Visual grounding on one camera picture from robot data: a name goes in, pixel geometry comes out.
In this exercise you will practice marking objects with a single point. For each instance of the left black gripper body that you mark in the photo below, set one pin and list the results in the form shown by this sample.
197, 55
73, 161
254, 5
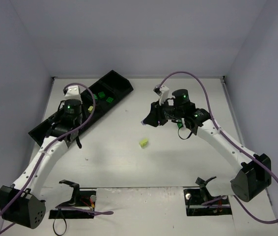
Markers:
80, 105

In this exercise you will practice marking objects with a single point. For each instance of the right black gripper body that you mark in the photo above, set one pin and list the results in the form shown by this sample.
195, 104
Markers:
157, 113

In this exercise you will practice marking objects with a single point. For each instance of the lime and green lego stack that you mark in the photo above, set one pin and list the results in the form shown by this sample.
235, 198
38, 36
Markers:
143, 142

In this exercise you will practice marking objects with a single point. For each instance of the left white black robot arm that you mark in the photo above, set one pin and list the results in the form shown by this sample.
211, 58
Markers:
23, 202

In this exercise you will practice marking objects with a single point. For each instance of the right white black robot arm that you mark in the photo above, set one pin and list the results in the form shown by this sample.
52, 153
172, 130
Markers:
249, 177

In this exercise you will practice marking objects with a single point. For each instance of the black five-compartment sorting tray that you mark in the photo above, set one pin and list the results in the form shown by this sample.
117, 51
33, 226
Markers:
109, 91

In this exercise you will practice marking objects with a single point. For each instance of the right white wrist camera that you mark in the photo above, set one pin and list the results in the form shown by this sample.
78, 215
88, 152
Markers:
163, 92

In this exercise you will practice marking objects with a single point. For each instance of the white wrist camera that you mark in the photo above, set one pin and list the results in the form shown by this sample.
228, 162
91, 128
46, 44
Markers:
163, 92
72, 92

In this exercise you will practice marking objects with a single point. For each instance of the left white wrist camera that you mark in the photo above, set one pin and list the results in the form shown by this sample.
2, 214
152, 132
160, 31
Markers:
72, 92

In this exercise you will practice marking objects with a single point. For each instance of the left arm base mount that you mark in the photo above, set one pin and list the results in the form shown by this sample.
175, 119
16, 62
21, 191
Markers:
78, 198

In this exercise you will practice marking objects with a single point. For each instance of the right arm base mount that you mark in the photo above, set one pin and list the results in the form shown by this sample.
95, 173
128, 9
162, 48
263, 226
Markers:
199, 202

